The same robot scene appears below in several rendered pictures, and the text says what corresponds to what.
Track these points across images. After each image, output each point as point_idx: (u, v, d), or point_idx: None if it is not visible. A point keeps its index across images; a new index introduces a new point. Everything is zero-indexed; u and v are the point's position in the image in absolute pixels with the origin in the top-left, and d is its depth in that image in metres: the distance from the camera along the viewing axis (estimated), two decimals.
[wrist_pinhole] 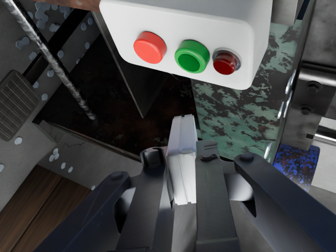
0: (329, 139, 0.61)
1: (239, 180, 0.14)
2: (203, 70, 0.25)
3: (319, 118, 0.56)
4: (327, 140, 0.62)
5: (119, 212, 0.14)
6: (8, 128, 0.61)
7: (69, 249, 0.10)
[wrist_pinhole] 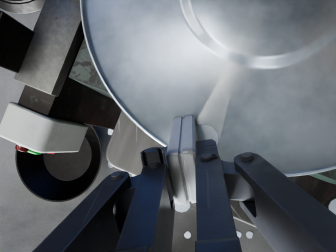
0: None
1: (239, 180, 0.14)
2: (33, 152, 0.45)
3: None
4: None
5: (119, 212, 0.14)
6: None
7: (69, 249, 0.10)
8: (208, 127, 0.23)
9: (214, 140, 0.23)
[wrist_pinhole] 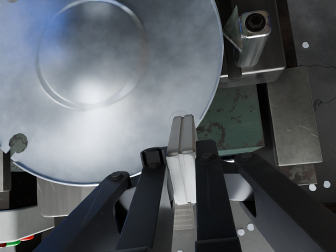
0: (241, 59, 0.36)
1: (239, 180, 0.14)
2: (12, 244, 0.52)
3: None
4: (244, 60, 0.36)
5: (119, 212, 0.14)
6: (186, 220, 0.90)
7: (69, 249, 0.10)
8: None
9: None
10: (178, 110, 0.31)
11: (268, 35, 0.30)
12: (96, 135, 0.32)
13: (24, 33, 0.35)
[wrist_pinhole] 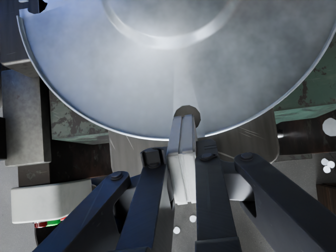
0: None
1: (239, 180, 0.14)
2: (53, 223, 0.46)
3: None
4: None
5: (119, 212, 0.14)
6: None
7: (69, 249, 0.10)
8: None
9: None
10: None
11: None
12: None
13: (214, 59, 0.25)
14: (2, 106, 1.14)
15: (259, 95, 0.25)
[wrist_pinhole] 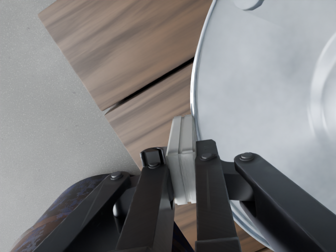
0: None
1: (239, 180, 0.14)
2: None
3: None
4: None
5: (119, 212, 0.14)
6: None
7: (69, 249, 0.10)
8: None
9: None
10: None
11: None
12: None
13: (282, 68, 0.20)
14: None
15: (212, 83, 0.21)
